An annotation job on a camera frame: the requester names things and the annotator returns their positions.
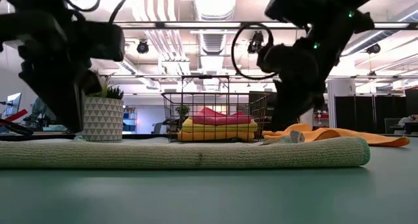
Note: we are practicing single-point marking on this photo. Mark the grey office chair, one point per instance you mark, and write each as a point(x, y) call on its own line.
point(392, 124)

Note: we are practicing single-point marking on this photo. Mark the small background plant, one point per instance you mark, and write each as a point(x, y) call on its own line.
point(183, 110)

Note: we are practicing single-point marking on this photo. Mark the red storage shelf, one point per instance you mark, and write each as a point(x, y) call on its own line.
point(321, 118)

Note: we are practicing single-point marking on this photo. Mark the pink microfiber towel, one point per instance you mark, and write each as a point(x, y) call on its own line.
point(222, 119)

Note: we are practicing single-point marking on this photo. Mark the red bar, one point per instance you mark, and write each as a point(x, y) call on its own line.
point(16, 115)

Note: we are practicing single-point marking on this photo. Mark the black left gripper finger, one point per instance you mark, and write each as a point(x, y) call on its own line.
point(45, 100)
point(70, 103)

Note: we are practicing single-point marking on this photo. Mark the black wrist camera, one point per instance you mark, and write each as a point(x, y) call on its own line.
point(104, 41)
point(269, 59)

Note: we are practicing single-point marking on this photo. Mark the black table frame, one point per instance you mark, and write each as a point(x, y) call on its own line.
point(39, 136)

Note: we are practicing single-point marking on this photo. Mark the black ceiling camera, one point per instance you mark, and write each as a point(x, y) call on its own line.
point(142, 47)
point(374, 48)

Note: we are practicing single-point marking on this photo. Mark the black curved bar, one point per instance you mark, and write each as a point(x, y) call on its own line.
point(16, 127)

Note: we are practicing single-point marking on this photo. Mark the person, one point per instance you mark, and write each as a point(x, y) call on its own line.
point(409, 119)
point(40, 109)

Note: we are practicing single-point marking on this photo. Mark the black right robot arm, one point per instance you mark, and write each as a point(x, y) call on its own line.
point(320, 5)

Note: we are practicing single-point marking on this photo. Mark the overhead beam with light strips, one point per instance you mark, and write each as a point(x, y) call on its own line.
point(140, 25)

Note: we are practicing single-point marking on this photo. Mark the light green microfiber towel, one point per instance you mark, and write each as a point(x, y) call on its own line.
point(163, 155)

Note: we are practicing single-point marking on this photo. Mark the potted plant patterned white pot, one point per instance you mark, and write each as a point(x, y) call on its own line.
point(102, 119)

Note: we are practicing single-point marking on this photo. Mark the computer monitor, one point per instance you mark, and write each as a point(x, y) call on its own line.
point(13, 103)

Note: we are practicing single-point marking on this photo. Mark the large black screen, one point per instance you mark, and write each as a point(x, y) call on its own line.
point(261, 103)

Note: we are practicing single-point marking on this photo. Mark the black overhead camera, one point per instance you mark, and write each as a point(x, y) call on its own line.
point(256, 41)

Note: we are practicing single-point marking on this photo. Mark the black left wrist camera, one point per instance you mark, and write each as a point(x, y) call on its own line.
point(104, 41)

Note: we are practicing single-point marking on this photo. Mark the black partition wall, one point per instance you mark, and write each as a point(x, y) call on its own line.
point(362, 109)

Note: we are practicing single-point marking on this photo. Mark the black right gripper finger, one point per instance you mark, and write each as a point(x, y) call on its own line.
point(305, 103)
point(284, 106)

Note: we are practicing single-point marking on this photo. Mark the yellow microfiber towel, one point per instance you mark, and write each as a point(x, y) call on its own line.
point(218, 128)

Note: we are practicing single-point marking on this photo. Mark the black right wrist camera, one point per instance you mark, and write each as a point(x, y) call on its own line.
point(269, 59)

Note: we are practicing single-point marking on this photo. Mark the blue shelf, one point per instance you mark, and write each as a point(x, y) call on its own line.
point(130, 121)

